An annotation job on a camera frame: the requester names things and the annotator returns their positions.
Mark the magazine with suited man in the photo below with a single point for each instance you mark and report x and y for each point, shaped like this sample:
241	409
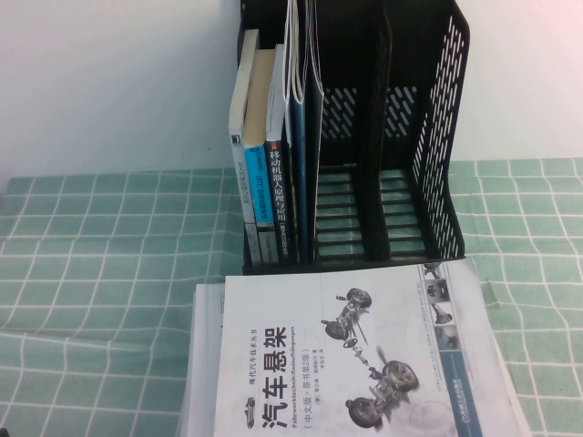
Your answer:
492	341

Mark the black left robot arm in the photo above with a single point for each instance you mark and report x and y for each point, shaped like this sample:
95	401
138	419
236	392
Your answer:
3	433

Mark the grey spine paperback book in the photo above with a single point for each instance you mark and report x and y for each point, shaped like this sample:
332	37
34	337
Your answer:
239	159

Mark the car suspension textbook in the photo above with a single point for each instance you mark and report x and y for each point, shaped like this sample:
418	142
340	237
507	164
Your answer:
319	364

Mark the black plastic book holder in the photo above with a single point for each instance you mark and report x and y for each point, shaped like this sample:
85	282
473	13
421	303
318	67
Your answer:
373	136

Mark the black spine robotics book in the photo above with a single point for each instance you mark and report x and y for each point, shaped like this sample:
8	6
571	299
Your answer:
280	191

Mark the dark thin booklet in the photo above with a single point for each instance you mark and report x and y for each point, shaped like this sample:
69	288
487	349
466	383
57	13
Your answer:
312	159

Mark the cyan spine book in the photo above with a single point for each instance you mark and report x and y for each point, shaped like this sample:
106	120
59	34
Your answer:
257	182

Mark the white stapled magazine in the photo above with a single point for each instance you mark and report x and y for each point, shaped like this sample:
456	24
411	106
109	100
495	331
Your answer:
293	54

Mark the white magazine stack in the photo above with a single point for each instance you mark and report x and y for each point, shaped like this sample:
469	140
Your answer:
196	364

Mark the green checkered tablecloth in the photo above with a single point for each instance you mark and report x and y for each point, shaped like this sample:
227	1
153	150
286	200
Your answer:
114	341

